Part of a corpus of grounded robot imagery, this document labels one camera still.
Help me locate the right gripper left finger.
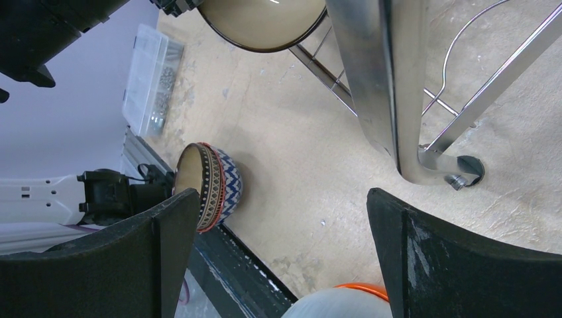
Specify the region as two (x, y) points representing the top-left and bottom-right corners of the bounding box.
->
(1, 189), (200, 317)

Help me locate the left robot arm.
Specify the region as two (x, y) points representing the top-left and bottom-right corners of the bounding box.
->
(1, 1), (184, 226)

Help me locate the patterned bowl under brown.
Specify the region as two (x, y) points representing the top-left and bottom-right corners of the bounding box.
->
(172, 142), (243, 233)

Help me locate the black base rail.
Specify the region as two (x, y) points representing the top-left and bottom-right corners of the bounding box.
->
(188, 225), (298, 317)

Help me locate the brown glazed bowl stack top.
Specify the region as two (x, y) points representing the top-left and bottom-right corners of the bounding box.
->
(197, 0), (327, 53)

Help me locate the clear plastic screw box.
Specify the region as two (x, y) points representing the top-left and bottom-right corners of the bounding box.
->
(122, 24), (184, 137)

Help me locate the white blue-rimmed bowl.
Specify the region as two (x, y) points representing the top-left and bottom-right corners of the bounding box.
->
(283, 282), (392, 317)

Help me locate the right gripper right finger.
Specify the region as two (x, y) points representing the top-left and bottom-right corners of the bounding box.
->
(366, 188), (561, 317)

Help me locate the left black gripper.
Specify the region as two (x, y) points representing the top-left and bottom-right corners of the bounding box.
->
(151, 0), (204, 17)

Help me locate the steel two-tier dish rack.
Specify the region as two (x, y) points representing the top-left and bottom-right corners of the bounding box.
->
(290, 1), (561, 190)

